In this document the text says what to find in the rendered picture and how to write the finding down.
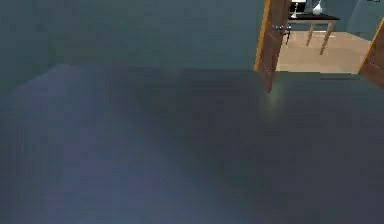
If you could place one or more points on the brown wooden door frame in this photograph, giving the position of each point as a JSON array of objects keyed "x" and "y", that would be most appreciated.
[{"x": 374, "y": 60}]

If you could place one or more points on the brown wooden room door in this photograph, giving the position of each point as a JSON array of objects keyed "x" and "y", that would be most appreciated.
[{"x": 270, "y": 40}]

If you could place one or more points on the white candlestick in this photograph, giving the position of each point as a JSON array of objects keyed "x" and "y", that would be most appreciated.
[{"x": 294, "y": 10}]

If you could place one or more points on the black top wooden table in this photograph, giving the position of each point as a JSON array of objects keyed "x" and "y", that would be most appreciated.
[{"x": 315, "y": 20}]

